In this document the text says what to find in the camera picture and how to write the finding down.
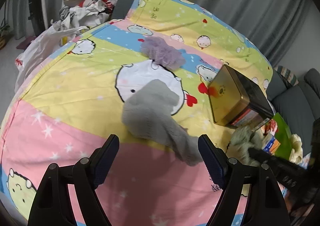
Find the potted plant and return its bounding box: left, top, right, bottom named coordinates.
left=0, top=19, right=10, bottom=49

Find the orange and blue tissue pack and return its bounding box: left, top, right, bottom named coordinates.
left=261, top=133, right=281, bottom=154

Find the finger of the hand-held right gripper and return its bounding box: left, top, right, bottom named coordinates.
left=247, top=146, right=284, bottom=175

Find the striped cushion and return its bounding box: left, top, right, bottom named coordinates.
left=275, top=66, right=299, bottom=87

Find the purple knitted cloth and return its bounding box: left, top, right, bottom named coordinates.
left=140, top=36, right=187, bottom=69

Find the black and gold tin box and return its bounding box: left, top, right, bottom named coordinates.
left=207, top=64, right=275, bottom=130

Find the grey sofa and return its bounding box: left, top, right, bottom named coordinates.
left=265, top=68, right=320, bottom=141

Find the cartoon printed bedsheet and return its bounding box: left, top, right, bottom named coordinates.
left=0, top=0, right=320, bottom=226

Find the black standing appliance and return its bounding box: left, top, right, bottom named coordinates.
left=28, top=0, right=48, bottom=37

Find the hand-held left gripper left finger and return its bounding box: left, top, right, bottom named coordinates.
left=27, top=134, right=120, bottom=226

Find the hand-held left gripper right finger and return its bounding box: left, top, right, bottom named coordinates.
left=197, top=134, right=292, bottom=226

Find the grey chair backrest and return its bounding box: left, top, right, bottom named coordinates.
left=111, top=0, right=138, bottom=20

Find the green knitted cloth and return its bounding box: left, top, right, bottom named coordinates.
left=229, top=125, right=263, bottom=166

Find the pale yellow fluffy towel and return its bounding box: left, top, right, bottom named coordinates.
left=289, top=134, right=304, bottom=164

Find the pile of clothes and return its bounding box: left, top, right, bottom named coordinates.
left=51, top=0, right=119, bottom=32

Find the grey knitted cloth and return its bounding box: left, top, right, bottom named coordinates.
left=121, top=79, right=203, bottom=167

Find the white plastic bag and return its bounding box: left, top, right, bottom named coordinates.
left=14, top=26, right=90, bottom=94

